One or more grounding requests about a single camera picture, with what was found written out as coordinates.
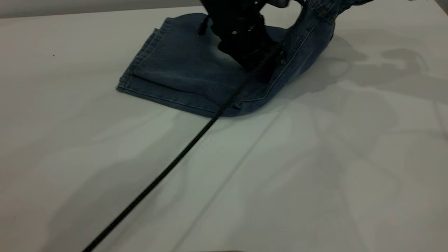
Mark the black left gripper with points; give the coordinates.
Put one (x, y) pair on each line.
(234, 24)

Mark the blue denim jeans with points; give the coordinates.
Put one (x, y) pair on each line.
(182, 73)

